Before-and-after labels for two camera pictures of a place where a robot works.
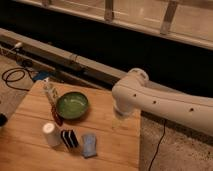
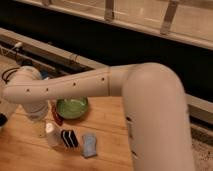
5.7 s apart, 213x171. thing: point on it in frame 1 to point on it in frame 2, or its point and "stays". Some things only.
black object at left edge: x=3 y=120 stays
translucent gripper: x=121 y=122 to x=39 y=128
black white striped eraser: x=69 y=138 stays
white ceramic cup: x=52 y=133 stays
